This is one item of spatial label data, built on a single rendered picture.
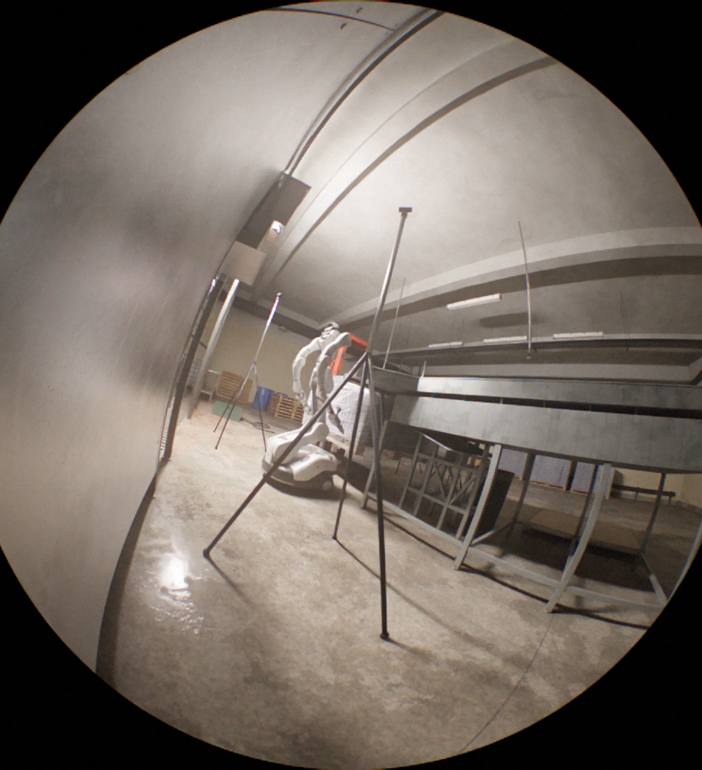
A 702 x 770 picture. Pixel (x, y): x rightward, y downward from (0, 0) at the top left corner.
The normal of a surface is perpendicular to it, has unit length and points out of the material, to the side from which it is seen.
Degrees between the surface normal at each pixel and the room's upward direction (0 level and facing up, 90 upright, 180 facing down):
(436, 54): 180
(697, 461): 90
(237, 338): 90
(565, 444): 90
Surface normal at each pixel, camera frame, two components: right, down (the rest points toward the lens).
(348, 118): -0.26, 0.96
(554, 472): -0.82, -0.29
